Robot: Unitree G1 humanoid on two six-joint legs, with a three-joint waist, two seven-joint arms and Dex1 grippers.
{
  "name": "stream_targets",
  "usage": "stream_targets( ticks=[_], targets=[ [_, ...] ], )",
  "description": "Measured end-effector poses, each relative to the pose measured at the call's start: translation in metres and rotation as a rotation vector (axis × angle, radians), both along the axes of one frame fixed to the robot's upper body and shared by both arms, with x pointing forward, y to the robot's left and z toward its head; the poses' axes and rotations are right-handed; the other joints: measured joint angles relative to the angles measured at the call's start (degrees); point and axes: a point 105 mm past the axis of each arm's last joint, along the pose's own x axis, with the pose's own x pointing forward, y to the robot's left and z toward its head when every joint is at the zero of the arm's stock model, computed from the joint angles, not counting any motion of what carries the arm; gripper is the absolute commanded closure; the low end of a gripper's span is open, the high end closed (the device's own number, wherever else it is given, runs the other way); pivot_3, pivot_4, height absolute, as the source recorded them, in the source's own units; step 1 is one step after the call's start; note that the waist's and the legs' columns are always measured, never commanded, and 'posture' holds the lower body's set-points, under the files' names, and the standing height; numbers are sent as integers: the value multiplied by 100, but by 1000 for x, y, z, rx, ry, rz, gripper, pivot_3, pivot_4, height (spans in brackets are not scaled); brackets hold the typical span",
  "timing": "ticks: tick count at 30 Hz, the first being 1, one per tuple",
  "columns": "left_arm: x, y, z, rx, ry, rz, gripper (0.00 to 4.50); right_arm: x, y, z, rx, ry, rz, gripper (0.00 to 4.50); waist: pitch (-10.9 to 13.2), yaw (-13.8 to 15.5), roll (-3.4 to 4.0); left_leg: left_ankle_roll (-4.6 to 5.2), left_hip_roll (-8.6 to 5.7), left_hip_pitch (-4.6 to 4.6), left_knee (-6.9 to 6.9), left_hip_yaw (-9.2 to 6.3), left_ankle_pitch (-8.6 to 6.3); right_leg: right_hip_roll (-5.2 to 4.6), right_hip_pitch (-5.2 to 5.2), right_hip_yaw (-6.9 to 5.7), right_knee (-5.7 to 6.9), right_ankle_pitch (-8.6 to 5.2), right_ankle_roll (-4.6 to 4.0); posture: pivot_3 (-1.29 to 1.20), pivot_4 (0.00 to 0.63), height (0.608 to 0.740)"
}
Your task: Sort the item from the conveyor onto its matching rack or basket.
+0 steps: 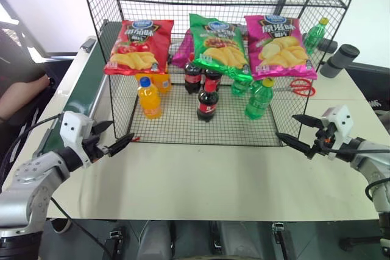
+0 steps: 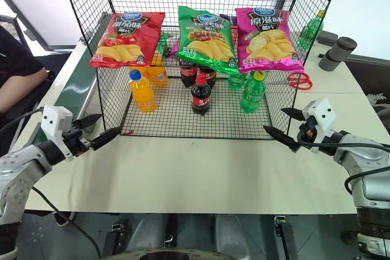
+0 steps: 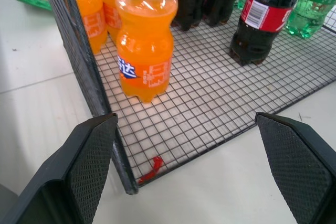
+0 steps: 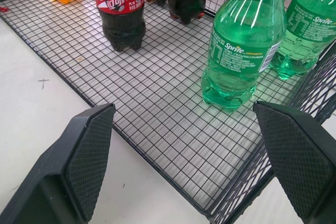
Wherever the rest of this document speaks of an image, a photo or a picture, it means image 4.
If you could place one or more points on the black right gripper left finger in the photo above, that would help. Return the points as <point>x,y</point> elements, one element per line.
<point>78,161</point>

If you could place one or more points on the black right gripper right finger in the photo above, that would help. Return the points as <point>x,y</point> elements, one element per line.
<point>296,161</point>

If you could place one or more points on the green Sprite bottle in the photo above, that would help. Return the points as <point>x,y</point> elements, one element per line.
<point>302,30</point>
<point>242,43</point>

